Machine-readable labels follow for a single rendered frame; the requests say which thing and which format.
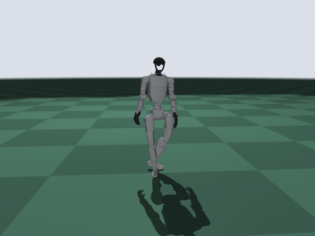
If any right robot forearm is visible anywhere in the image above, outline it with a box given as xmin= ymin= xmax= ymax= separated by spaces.
xmin=135 ymin=94 xmax=144 ymax=114

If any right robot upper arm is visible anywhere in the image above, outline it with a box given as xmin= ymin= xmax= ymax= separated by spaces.
xmin=140 ymin=76 xmax=150 ymax=100

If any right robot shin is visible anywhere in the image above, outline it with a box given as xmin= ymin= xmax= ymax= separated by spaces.
xmin=149 ymin=147 xmax=157 ymax=169

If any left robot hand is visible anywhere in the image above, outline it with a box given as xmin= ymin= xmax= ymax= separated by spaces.
xmin=173 ymin=112 xmax=178 ymax=128

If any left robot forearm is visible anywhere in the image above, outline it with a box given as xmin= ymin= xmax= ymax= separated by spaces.
xmin=170 ymin=99 xmax=178 ymax=115

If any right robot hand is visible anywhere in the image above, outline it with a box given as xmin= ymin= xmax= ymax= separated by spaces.
xmin=134 ymin=112 xmax=141 ymax=125

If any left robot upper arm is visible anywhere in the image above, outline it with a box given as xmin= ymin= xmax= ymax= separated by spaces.
xmin=168 ymin=77 xmax=175 ymax=100

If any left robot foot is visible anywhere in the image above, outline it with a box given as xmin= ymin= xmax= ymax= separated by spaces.
xmin=147 ymin=160 xmax=163 ymax=170

